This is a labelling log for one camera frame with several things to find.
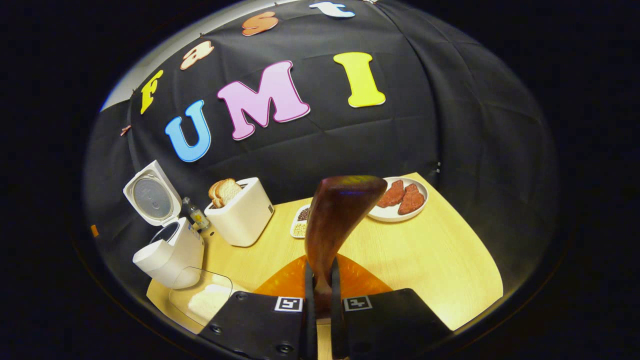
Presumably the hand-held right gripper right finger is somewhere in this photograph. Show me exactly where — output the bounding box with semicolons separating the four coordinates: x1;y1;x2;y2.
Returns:
330;253;451;360

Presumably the toasted bread slice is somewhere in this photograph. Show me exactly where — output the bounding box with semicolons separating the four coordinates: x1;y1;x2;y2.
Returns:
208;180;226;208
215;178;243;207

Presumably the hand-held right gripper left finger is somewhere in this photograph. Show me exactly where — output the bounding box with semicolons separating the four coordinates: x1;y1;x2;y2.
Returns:
200;255;318;360

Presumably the white round plate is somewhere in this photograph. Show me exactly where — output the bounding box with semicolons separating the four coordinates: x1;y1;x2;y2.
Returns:
367;176;429;223

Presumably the white divided grain dish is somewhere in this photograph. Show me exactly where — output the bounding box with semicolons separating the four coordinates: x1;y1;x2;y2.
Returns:
290;204;312;239

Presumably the white rice pile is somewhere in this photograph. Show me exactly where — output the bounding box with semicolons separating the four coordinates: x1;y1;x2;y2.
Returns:
187;284;233;323

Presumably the clear glass bottle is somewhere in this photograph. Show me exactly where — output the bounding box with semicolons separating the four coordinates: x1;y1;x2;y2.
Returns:
182;196;211;231

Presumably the brown wooden spoon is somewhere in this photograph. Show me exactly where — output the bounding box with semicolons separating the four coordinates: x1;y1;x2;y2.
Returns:
304;175;388;318

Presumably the red meat slice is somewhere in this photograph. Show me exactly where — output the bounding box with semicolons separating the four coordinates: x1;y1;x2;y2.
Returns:
376;180;405;208
397;183;426;216

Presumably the white toaster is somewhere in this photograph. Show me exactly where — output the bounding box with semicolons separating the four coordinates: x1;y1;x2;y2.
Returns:
204;177;275;248

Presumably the clear rice container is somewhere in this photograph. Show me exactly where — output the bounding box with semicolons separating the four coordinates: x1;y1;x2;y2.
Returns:
169;266;235;328

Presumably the white rice cooker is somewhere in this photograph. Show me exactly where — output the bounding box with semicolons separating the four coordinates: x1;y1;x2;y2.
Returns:
123;160;206;290

